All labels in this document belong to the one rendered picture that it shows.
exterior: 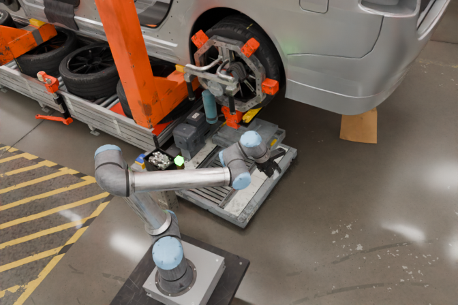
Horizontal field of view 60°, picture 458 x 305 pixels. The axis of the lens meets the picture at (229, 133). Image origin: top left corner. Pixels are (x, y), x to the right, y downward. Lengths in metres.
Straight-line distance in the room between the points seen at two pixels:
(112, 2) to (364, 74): 1.48
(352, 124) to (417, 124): 0.54
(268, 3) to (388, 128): 1.77
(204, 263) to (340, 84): 1.30
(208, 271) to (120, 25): 1.50
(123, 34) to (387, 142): 2.26
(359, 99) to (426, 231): 1.06
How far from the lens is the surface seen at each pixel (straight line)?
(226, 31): 2.69
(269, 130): 3.26
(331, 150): 3.43
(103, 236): 3.12
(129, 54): 2.63
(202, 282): 2.28
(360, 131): 3.63
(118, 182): 1.69
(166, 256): 2.08
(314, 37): 2.39
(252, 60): 2.59
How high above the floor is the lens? 2.40
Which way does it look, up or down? 42 degrees down
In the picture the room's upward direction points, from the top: 7 degrees counter-clockwise
